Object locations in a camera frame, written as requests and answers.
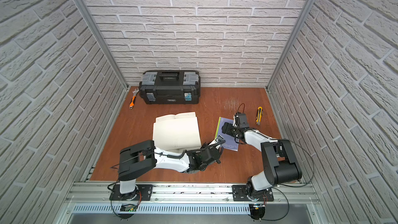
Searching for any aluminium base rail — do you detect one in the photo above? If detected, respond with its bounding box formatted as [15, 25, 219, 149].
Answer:
[54, 181, 326, 224]

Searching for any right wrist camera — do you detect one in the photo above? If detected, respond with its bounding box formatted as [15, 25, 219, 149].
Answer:
[234, 112, 249, 129]

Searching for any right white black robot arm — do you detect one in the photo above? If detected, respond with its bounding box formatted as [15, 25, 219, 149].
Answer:
[222, 123, 302, 201]

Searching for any orange handled adjustable wrench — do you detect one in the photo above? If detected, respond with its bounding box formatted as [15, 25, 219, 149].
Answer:
[129, 88, 140, 110]

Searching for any yellow black utility knife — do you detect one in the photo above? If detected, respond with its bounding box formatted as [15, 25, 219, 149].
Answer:
[256, 106, 263, 125]

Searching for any large white lined notebook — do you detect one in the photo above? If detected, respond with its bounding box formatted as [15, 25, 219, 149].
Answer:
[152, 117, 202, 152]

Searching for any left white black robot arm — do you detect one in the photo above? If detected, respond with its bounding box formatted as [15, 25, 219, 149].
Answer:
[112, 136, 226, 200]

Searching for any black plastic toolbox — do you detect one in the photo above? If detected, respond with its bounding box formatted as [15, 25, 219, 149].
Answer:
[138, 70, 201, 104]

